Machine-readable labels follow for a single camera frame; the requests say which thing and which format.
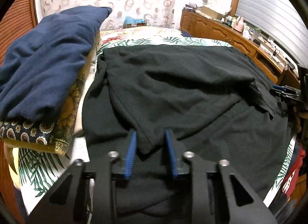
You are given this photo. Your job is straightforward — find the cardboard box with blue cloth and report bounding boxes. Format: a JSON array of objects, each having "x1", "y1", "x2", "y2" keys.
[{"x1": 123, "y1": 16, "x2": 147, "y2": 29}]

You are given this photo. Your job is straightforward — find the brown cardboard box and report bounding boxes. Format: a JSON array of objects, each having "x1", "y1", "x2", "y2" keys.
[{"x1": 200, "y1": 6, "x2": 217, "y2": 19}]

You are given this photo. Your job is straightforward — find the red garment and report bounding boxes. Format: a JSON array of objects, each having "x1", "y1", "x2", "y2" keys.
[{"x1": 280, "y1": 146, "x2": 306, "y2": 196}]

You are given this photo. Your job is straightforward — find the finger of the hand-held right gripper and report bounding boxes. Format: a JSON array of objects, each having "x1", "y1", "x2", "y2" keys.
[
  {"x1": 273, "y1": 85, "x2": 299, "y2": 94},
  {"x1": 269, "y1": 88, "x2": 293, "y2": 100}
]

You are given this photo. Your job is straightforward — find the black t-shirt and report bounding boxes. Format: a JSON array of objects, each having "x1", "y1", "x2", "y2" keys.
[{"x1": 82, "y1": 45, "x2": 297, "y2": 220}]

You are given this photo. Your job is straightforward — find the person's right hand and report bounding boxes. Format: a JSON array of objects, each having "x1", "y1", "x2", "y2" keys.
[{"x1": 295, "y1": 109, "x2": 308, "y2": 135}]

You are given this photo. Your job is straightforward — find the grey window blind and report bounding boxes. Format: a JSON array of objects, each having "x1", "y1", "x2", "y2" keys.
[{"x1": 234, "y1": 0, "x2": 308, "y2": 69}]

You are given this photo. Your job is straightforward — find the navy blue garment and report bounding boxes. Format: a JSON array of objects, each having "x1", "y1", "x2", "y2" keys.
[{"x1": 0, "y1": 6, "x2": 113, "y2": 121}]

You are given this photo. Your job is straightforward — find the yellow pillow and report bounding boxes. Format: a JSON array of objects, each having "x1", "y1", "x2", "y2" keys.
[{"x1": 7, "y1": 146, "x2": 21, "y2": 187}]

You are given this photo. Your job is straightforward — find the wooden sideboard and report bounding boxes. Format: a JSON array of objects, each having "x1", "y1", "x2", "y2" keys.
[{"x1": 180, "y1": 9, "x2": 302, "y2": 90}]

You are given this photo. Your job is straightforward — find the wooden louvred wardrobe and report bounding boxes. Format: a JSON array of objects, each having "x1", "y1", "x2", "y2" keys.
[{"x1": 0, "y1": 0, "x2": 38, "y2": 216}]

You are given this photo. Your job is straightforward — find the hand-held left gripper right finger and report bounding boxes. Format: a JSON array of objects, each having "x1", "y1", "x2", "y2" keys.
[{"x1": 164, "y1": 129, "x2": 278, "y2": 224}]

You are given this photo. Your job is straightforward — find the patterned folded cloth stack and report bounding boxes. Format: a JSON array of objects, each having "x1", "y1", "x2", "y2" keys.
[{"x1": 0, "y1": 32, "x2": 102, "y2": 156}]

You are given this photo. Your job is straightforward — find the palm leaf print sheet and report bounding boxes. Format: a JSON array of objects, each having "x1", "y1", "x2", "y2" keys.
[{"x1": 18, "y1": 35, "x2": 299, "y2": 213}]

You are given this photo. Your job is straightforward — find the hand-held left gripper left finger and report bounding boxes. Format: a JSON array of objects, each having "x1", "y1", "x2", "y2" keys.
[{"x1": 26, "y1": 130, "x2": 138, "y2": 224}]

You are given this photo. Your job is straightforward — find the floral blanket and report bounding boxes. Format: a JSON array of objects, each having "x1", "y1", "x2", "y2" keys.
[{"x1": 98, "y1": 26, "x2": 186, "y2": 47}]

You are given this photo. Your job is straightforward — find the pink kettle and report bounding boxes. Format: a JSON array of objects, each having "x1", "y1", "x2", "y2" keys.
[{"x1": 234, "y1": 16, "x2": 244, "y2": 32}]

